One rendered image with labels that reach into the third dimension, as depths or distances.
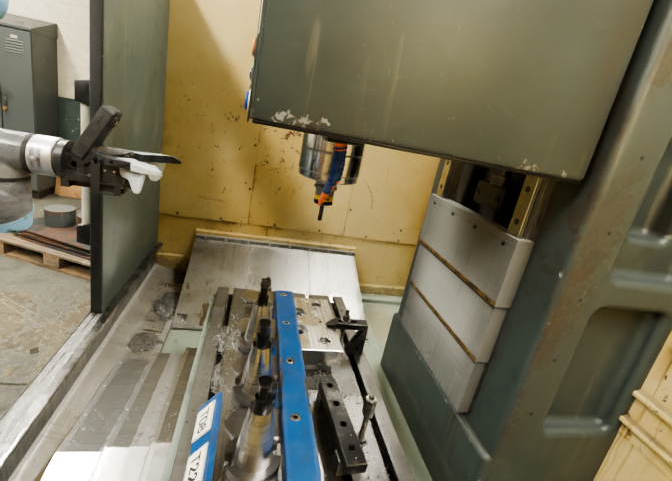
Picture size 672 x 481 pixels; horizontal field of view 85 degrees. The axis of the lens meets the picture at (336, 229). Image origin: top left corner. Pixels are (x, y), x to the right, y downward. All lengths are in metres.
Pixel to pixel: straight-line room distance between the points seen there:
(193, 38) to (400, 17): 1.43
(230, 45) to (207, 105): 0.30
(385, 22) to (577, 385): 0.98
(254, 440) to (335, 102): 0.48
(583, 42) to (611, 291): 0.52
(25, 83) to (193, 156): 3.64
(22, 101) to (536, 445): 5.39
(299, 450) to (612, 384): 0.95
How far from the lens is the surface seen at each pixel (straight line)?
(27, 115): 5.48
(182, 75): 1.98
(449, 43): 0.69
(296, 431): 0.52
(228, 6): 1.99
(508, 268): 0.96
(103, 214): 1.40
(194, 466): 0.86
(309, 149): 0.90
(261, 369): 0.53
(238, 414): 0.55
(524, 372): 1.01
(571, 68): 0.82
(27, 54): 5.43
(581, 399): 1.24
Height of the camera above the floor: 1.60
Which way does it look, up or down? 17 degrees down
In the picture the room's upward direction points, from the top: 11 degrees clockwise
